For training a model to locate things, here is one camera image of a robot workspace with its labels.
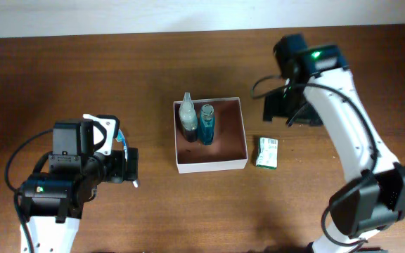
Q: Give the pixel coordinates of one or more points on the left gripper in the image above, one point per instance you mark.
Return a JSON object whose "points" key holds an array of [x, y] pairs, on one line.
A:
{"points": [[119, 173]]}

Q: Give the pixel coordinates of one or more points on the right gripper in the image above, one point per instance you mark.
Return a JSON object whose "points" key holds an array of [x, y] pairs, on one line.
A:
{"points": [[274, 105]]}

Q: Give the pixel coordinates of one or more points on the blue white toothbrush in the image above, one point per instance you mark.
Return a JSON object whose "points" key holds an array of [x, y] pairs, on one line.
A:
{"points": [[121, 139]]}

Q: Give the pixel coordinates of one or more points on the green white packet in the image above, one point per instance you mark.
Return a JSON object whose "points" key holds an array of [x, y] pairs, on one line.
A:
{"points": [[267, 156]]}

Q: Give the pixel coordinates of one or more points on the clear bottle with purple liquid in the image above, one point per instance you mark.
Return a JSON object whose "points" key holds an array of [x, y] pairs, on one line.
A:
{"points": [[188, 119]]}

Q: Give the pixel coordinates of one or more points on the blue mouthwash bottle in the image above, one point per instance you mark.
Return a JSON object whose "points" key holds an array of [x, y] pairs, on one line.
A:
{"points": [[207, 120]]}

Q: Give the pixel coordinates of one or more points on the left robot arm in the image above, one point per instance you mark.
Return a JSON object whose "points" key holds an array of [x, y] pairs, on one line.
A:
{"points": [[85, 153]]}

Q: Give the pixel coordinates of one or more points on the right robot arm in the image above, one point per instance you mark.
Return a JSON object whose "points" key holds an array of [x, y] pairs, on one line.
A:
{"points": [[319, 91]]}

